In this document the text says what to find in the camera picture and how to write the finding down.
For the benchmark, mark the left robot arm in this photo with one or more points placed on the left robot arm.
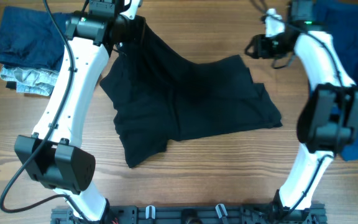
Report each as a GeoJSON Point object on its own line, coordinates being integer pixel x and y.
{"type": "Point", "coordinates": [52, 155]}

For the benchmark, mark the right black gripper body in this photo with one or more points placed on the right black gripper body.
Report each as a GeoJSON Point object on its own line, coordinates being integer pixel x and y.
{"type": "Point", "coordinates": [271, 47]}

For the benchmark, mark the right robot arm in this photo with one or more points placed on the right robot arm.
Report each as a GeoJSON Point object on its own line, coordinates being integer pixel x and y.
{"type": "Point", "coordinates": [329, 120]}

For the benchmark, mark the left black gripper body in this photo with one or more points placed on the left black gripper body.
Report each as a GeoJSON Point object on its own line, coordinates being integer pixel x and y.
{"type": "Point", "coordinates": [131, 30]}

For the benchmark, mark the black polo shirt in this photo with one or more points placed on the black polo shirt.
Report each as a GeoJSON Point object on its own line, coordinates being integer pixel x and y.
{"type": "Point", "coordinates": [160, 96]}

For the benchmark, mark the folded light grey garment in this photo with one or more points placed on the folded light grey garment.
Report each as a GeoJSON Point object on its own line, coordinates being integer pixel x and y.
{"type": "Point", "coordinates": [39, 81]}

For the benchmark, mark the folded navy blue garment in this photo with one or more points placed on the folded navy blue garment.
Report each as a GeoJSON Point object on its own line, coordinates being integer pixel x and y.
{"type": "Point", "coordinates": [28, 38]}

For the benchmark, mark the folded black garment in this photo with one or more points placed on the folded black garment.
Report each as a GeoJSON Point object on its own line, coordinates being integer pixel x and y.
{"type": "Point", "coordinates": [11, 85]}

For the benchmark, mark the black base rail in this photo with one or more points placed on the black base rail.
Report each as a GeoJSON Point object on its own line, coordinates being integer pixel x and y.
{"type": "Point", "coordinates": [244, 214]}

